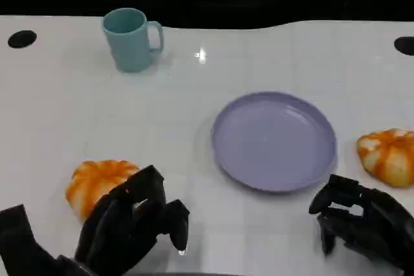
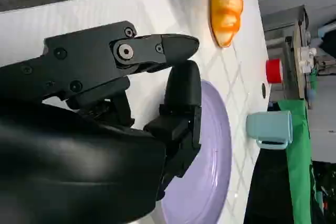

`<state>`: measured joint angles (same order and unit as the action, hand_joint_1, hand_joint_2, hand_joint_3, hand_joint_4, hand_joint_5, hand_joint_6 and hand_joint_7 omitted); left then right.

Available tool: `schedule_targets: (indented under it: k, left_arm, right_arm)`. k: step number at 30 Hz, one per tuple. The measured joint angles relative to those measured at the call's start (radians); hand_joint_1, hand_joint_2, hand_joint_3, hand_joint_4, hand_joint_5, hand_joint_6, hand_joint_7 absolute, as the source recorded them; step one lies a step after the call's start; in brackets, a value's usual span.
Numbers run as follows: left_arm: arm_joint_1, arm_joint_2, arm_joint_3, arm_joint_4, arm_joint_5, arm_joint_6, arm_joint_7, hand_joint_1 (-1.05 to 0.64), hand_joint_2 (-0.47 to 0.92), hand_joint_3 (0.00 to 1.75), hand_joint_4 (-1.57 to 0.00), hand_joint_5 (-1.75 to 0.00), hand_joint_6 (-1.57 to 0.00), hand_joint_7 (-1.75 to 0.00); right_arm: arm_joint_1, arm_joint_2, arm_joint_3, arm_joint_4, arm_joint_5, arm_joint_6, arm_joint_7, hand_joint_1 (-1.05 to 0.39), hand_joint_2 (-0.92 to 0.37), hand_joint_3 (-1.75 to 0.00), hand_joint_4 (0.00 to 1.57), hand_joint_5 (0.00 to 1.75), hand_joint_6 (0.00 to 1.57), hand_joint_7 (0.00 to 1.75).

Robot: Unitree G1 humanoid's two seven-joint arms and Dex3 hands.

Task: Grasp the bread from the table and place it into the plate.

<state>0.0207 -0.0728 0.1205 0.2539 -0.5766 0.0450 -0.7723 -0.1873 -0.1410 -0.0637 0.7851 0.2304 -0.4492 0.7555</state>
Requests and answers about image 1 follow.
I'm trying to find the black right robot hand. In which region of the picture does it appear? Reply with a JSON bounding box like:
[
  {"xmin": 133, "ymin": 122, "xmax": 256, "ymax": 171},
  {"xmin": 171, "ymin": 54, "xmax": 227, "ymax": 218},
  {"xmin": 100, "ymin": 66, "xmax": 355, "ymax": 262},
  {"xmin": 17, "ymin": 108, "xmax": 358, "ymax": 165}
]
[{"xmin": 309, "ymin": 174, "xmax": 414, "ymax": 272}]

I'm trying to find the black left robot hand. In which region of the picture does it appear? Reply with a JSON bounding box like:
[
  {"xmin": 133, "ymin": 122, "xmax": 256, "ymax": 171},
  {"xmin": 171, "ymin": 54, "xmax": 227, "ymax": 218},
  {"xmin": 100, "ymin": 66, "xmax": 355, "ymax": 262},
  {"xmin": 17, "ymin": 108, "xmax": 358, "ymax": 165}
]
[{"xmin": 74, "ymin": 164, "xmax": 191, "ymax": 273}]

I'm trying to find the orange and white bread roll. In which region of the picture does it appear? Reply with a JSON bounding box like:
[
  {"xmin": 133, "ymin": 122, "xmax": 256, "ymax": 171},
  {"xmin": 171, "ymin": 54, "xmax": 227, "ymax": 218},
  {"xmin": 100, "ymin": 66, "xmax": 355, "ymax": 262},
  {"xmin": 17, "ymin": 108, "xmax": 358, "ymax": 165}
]
[
  {"xmin": 356, "ymin": 128, "xmax": 414, "ymax": 188},
  {"xmin": 65, "ymin": 159, "xmax": 142, "ymax": 222}
]

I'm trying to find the lilac plate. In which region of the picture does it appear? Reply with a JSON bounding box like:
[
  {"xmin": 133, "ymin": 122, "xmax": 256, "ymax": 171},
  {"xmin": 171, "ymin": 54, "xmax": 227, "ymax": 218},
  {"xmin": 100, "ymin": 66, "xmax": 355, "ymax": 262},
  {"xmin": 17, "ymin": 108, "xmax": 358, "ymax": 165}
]
[{"xmin": 210, "ymin": 90, "xmax": 338, "ymax": 193}]

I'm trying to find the pale green mug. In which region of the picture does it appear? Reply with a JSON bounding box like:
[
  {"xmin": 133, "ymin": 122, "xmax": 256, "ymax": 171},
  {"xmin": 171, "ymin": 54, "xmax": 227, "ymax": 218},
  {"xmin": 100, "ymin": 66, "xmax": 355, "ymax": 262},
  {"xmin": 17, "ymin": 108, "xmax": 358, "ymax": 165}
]
[{"xmin": 102, "ymin": 7, "xmax": 165, "ymax": 73}]

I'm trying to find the black table cable hole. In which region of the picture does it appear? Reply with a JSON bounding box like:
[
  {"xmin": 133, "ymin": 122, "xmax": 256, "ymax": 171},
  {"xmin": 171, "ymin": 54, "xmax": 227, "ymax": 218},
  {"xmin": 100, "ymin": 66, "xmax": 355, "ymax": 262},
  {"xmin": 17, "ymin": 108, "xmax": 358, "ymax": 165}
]
[
  {"xmin": 7, "ymin": 30, "xmax": 38, "ymax": 49},
  {"xmin": 393, "ymin": 36, "xmax": 414, "ymax": 56}
]

